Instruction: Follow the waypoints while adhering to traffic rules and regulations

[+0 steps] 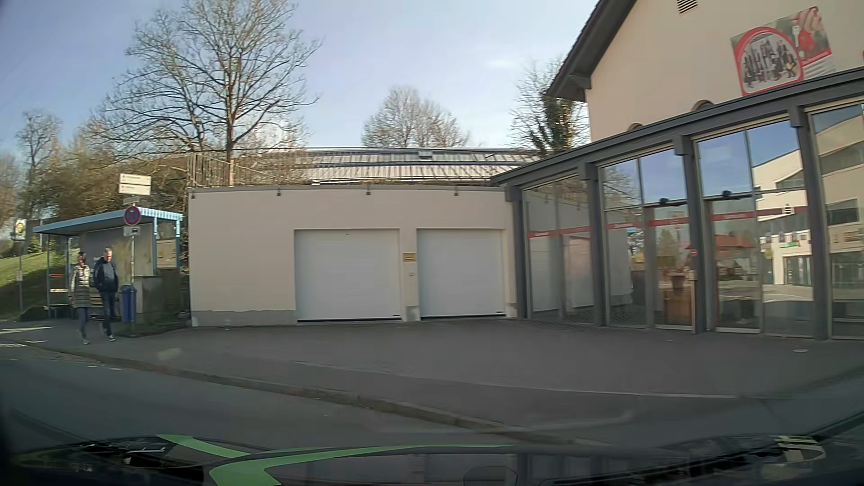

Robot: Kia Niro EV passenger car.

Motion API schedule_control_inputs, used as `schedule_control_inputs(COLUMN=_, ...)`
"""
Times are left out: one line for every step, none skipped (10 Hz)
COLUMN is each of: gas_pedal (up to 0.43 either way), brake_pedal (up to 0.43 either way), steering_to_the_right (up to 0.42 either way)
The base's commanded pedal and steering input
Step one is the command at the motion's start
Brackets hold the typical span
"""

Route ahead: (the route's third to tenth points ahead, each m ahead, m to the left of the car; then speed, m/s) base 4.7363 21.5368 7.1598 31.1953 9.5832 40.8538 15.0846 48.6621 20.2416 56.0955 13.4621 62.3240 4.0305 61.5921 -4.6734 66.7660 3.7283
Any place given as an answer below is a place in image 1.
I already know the large bare tree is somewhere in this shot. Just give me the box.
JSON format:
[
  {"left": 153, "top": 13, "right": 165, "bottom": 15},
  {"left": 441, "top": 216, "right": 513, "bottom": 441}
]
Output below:
[{"left": 88, "top": 0, "right": 324, "bottom": 187}]

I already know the grey asphalt road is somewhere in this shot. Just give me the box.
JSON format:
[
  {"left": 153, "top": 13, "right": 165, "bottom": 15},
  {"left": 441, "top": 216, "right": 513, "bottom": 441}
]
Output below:
[{"left": 0, "top": 323, "right": 864, "bottom": 455}]

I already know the grey asphalt forecourt pavement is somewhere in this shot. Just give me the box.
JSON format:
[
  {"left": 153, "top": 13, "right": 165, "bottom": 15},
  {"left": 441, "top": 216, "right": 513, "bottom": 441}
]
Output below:
[{"left": 27, "top": 317, "right": 864, "bottom": 446}]

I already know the group of bare trees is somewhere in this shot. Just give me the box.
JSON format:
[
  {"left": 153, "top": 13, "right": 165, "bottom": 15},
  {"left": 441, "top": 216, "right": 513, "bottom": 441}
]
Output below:
[{"left": 0, "top": 110, "right": 191, "bottom": 254}]

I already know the cream building with glass front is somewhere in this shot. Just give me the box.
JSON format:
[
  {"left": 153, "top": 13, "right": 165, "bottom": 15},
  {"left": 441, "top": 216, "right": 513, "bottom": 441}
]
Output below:
[{"left": 491, "top": 0, "right": 864, "bottom": 340}]

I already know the grass bank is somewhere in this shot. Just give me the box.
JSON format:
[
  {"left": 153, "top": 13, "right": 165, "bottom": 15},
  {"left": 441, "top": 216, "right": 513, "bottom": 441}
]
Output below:
[{"left": 0, "top": 250, "right": 68, "bottom": 318}]

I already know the cream garage building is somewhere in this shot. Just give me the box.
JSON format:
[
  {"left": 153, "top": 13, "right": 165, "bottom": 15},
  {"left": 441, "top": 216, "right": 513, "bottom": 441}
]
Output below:
[{"left": 188, "top": 147, "right": 541, "bottom": 328}]

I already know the bus stop sign on pole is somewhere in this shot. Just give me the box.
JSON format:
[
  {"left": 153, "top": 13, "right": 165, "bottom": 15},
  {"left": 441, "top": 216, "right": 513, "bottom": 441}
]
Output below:
[{"left": 12, "top": 217, "right": 28, "bottom": 315}]

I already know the ivy-covered bare tree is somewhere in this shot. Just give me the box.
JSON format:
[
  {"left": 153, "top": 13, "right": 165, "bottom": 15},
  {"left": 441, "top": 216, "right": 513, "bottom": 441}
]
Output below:
[{"left": 509, "top": 57, "right": 590, "bottom": 158}]

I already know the person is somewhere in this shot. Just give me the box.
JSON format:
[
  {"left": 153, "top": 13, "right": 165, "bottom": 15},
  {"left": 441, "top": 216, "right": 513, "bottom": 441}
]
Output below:
[
  {"left": 69, "top": 252, "right": 93, "bottom": 346},
  {"left": 92, "top": 247, "right": 120, "bottom": 342}
]

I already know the round no-parking sign on post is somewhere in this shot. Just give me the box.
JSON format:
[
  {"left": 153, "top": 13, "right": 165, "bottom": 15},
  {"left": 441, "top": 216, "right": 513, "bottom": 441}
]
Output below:
[{"left": 118, "top": 173, "right": 153, "bottom": 324}]

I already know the car's own bonnet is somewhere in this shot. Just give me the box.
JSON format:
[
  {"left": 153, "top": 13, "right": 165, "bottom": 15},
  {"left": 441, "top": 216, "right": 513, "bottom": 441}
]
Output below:
[{"left": 10, "top": 433, "right": 864, "bottom": 486}]

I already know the metal roof railing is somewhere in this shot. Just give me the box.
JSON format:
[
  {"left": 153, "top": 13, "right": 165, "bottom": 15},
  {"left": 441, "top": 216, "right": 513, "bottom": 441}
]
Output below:
[{"left": 188, "top": 147, "right": 318, "bottom": 189}]

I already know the blue roofed bus shelter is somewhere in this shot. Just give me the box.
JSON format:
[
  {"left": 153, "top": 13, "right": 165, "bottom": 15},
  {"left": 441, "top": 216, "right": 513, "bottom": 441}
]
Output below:
[{"left": 32, "top": 207, "right": 185, "bottom": 320}]

